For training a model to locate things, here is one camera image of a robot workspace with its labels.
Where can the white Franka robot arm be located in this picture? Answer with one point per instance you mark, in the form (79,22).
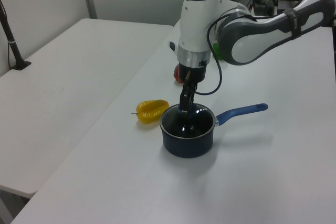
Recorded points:
(199,24)

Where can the red apple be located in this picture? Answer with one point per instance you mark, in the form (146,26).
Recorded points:
(177,74)

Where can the yellow starfruit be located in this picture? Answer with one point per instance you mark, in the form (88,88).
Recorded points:
(151,111)

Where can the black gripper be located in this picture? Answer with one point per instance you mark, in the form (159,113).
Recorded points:
(195,73)

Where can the green bell pepper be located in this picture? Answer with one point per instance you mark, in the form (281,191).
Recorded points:
(218,51)

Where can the black pole stand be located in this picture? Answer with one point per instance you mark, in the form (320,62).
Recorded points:
(13,48)

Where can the black electronics box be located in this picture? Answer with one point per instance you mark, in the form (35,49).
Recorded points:
(263,3)

